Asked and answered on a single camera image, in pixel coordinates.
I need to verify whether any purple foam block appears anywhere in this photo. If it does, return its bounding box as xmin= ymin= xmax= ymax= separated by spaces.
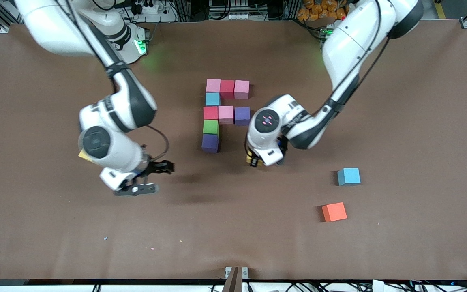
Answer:
xmin=234 ymin=107 xmax=251 ymax=126
xmin=201 ymin=134 xmax=220 ymax=154

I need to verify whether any brown paper table cover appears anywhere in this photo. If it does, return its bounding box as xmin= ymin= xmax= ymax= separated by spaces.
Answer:
xmin=0 ymin=19 xmax=467 ymax=281

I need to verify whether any orange foam block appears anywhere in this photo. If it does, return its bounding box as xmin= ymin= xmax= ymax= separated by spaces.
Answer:
xmin=322 ymin=202 xmax=348 ymax=223

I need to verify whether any grey electronics box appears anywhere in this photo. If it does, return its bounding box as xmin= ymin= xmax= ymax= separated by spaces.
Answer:
xmin=207 ymin=0 xmax=254 ymax=21

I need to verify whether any orange lumpy bag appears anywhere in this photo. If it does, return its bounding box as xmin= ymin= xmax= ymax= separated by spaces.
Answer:
xmin=298 ymin=0 xmax=353 ymax=21

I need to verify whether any white power strip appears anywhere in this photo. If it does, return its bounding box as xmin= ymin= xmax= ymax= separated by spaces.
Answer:
xmin=130 ymin=0 xmax=177 ymax=23

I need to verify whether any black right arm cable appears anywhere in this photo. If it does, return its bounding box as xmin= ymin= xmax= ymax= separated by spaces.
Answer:
xmin=146 ymin=125 xmax=170 ymax=161

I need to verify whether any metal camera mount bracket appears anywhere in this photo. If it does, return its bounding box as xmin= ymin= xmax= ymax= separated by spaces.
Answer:
xmin=225 ymin=266 xmax=249 ymax=292

